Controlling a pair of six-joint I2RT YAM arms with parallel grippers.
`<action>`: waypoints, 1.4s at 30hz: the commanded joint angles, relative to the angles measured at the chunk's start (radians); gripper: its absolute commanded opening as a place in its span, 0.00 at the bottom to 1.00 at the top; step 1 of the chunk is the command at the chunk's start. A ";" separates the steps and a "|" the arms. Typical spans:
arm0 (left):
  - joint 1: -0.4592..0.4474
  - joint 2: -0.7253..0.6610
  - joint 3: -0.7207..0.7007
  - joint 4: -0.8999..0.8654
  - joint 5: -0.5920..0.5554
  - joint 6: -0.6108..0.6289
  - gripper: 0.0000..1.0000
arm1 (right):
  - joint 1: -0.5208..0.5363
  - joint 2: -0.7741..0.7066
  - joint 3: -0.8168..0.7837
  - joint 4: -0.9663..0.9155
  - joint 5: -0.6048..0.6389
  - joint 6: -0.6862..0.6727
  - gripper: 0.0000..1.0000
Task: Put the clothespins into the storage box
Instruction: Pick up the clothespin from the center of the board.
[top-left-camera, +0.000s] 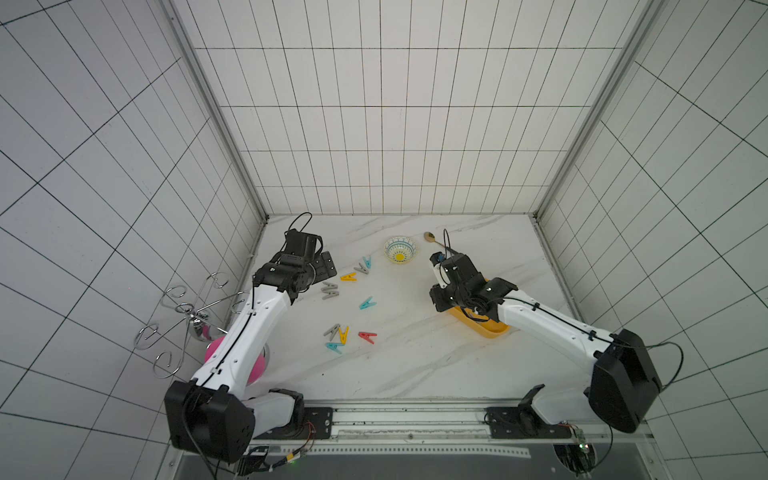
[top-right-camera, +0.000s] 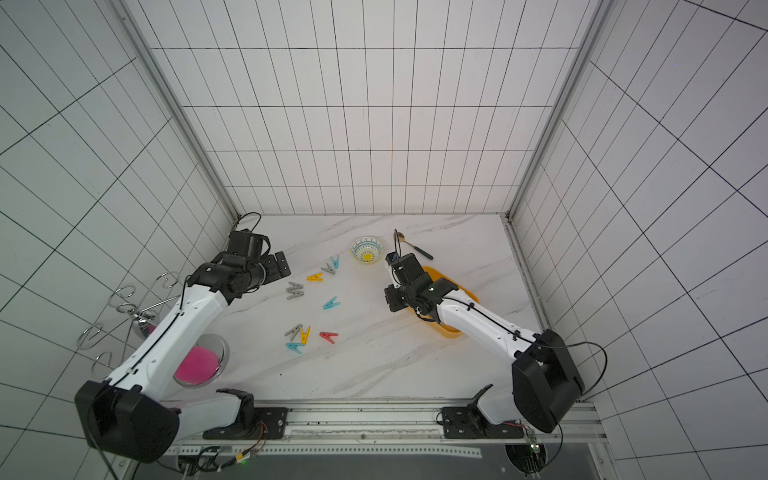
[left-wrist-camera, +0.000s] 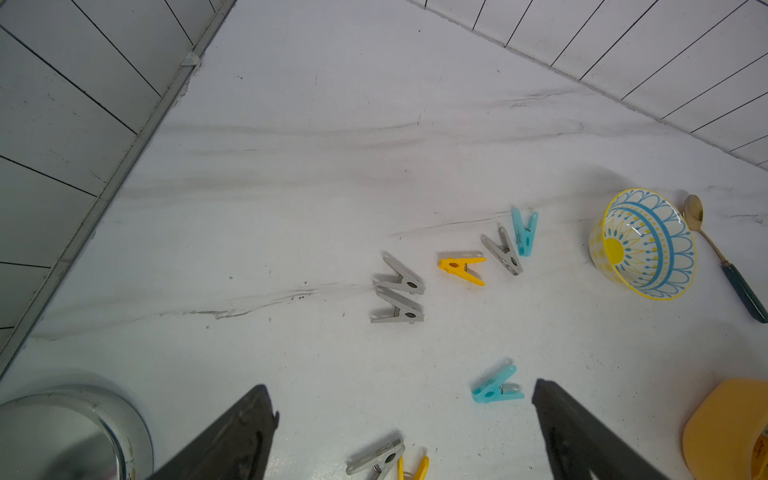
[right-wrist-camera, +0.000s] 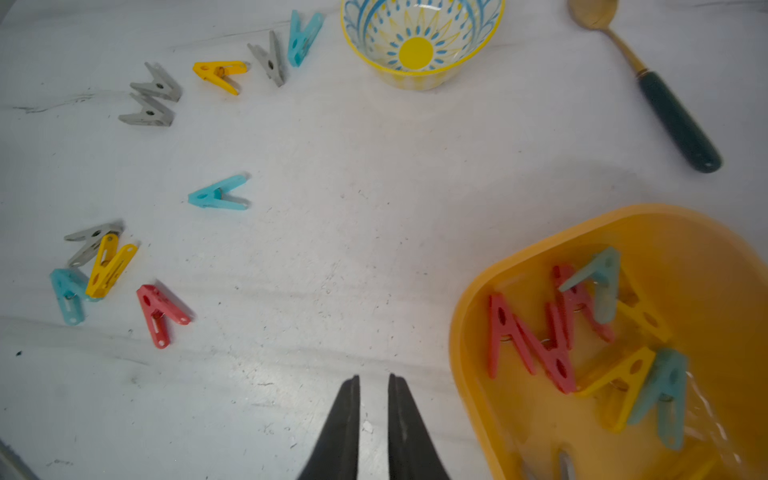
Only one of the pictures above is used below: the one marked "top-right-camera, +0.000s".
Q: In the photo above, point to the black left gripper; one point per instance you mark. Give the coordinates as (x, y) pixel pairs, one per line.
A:
(271, 263)

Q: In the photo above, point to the grey clothespin pair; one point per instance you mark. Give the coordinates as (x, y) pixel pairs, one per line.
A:
(294, 290)

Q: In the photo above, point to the yellow clothespin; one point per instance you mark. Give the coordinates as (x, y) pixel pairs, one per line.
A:
(305, 333)
(314, 277)

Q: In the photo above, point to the red clothespin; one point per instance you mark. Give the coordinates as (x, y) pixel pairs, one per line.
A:
(328, 336)

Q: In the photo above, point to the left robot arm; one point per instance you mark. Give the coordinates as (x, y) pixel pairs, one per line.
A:
(126, 414)

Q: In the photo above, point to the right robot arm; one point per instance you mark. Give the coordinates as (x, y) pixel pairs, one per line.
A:
(545, 382)

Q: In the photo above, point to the patterned small bowl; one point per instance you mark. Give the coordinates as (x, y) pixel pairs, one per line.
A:
(367, 249)

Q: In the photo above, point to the pink bowl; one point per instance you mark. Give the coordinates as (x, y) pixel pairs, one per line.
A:
(205, 361)

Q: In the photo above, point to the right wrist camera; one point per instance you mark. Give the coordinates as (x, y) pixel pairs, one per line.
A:
(406, 269)

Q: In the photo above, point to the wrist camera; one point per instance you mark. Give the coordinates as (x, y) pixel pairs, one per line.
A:
(245, 243)
(406, 269)

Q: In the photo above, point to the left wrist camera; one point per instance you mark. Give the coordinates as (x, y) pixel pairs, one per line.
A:
(245, 243)

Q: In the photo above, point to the metal wire cup rack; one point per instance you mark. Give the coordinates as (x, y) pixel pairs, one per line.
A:
(129, 316)

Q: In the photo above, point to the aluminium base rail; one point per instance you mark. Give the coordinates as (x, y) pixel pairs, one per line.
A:
(454, 428)

